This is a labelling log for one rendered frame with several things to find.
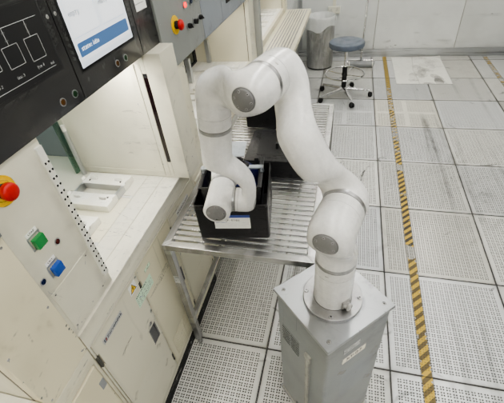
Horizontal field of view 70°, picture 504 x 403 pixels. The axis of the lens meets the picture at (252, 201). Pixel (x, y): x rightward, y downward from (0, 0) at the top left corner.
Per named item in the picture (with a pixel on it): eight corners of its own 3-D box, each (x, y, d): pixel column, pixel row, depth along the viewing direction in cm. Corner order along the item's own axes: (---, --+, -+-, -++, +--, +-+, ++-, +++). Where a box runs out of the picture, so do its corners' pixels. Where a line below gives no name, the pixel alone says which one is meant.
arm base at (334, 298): (375, 302, 114) (384, 265, 102) (329, 333, 107) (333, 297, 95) (334, 265, 127) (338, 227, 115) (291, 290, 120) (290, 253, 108)
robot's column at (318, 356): (367, 402, 161) (396, 305, 113) (318, 441, 151) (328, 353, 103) (326, 353, 180) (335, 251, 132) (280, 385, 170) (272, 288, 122)
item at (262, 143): (306, 181, 165) (306, 157, 157) (244, 177, 171) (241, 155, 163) (310, 147, 187) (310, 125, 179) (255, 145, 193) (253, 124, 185)
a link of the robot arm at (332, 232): (362, 251, 107) (372, 188, 91) (343, 299, 95) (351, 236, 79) (322, 239, 112) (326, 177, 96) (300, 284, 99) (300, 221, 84)
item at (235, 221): (200, 238, 143) (192, 205, 132) (212, 194, 164) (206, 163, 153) (270, 238, 140) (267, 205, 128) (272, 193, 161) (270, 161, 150)
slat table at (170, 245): (310, 363, 177) (314, 263, 128) (197, 342, 190) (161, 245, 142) (328, 197, 272) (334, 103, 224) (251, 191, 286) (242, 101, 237)
